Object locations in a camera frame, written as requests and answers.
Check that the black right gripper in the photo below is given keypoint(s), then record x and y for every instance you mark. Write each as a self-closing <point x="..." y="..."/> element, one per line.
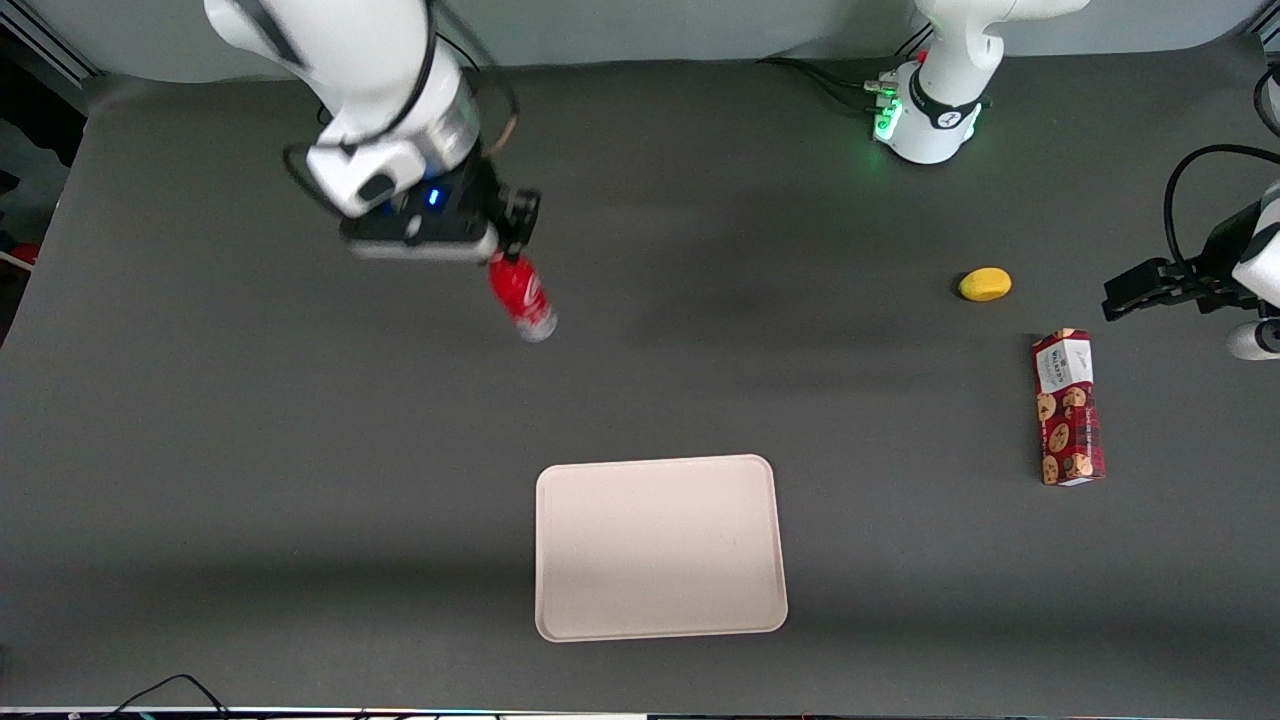
<point x="487" y="196"/>

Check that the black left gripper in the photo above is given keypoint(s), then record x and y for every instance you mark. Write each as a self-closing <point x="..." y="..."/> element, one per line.
<point x="1213" y="268"/>

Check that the red coke bottle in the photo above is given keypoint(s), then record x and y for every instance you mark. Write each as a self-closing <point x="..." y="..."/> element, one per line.
<point x="525" y="295"/>

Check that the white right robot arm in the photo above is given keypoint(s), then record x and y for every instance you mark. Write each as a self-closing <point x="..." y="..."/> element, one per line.
<point x="370" y="60"/>

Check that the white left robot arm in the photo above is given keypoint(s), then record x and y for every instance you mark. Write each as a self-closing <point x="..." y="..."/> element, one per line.
<point x="945" y="90"/>

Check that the beige plastic tray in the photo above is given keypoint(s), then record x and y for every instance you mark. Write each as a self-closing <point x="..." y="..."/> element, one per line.
<point x="660" y="550"/>

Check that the red tartan cookie box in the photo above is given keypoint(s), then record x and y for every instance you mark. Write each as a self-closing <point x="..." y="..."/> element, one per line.
<point x="1070" y="420"/>

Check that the yellow lemon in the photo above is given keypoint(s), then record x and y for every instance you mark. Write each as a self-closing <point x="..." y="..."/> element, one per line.
<point x="985" y="284"/>

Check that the red object beside table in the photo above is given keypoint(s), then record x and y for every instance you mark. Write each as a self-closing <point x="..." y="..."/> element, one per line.
<point x="22" y="252"/>

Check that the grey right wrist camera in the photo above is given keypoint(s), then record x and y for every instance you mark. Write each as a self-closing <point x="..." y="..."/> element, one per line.
<point x="420" y="250"/>

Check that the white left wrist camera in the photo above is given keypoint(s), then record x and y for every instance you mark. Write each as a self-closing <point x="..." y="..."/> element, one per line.
<point x="1252" y="341"/>

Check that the aluminium frame rail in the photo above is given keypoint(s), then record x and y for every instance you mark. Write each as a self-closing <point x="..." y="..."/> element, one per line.
<point x="50" y="45"/>

